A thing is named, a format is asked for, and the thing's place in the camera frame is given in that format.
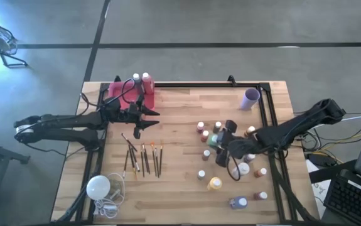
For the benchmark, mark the black desk bar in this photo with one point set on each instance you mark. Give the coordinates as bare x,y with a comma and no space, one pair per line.
331,172

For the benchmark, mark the small pink paint bottle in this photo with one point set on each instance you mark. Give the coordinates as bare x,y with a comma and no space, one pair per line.
200,126

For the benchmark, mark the small violet paint bottle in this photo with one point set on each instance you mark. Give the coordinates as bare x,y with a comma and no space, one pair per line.
251,157

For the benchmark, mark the small ochre paint bottle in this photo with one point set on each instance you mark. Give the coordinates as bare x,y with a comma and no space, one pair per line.
250,130

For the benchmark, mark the black keyboard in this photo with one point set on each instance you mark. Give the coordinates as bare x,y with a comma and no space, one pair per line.
353,201

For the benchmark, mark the large black paint bottle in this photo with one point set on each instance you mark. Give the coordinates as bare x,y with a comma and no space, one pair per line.
138,86

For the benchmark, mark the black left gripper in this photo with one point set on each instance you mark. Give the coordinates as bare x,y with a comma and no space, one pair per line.
123,113

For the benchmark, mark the small mauve paint bottle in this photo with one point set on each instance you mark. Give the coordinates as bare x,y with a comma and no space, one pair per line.
206,154

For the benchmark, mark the small rust paint bottle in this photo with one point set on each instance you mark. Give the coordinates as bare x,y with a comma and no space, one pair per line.
260,172

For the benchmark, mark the large green paint bottle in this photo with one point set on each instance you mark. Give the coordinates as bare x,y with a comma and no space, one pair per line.
212,140

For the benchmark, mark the small grey paint bottle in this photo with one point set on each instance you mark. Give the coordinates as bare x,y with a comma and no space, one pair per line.
201,174

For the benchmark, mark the thin black paint brush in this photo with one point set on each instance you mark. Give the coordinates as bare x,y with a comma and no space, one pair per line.
146,160
126,163
142,163

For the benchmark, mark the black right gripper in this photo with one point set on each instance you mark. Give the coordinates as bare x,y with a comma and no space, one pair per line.
233,146

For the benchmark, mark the small red paint bottle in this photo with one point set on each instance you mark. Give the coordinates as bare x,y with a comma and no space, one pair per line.
260,195

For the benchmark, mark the lavender cup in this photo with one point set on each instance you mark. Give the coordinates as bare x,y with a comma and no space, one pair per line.
247,102

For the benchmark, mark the small orange-red paint bottle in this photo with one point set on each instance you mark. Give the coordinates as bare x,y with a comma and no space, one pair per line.
204,135

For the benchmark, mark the black brush with yellow end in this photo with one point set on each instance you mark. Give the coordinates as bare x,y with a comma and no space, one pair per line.
132,161

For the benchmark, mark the pink plastic bin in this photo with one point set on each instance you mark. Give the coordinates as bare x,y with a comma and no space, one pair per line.
115,91

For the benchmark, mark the black brush with silver ferrule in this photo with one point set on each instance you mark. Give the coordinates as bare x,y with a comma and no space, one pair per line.
135,160

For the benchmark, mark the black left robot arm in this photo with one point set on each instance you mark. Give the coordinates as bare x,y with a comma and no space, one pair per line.
57,120

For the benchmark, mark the short thin black brush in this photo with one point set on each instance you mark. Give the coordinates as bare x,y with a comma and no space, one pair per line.
157,164

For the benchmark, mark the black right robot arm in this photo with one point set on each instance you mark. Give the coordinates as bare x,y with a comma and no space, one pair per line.
293,127

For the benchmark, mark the white paper sheet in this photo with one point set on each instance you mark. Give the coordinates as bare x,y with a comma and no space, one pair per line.
320,188

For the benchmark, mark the large purple paint bottle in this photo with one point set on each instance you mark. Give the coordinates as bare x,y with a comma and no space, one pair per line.
237,203

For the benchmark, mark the small black frame bracket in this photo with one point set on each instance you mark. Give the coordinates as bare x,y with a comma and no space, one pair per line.
116,79
231,79

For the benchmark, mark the large red paint bottle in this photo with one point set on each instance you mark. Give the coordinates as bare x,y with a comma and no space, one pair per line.
148,84

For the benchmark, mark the black brush with dark bristles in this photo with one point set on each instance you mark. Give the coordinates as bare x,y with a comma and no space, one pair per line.
129,142

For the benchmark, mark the black power box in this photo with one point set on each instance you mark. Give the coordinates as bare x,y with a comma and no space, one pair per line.
320,159

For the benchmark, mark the white bulb table lamp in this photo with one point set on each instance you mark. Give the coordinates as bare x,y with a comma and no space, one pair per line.
98,187

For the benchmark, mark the black side stand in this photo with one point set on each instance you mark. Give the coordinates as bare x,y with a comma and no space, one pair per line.
4,153

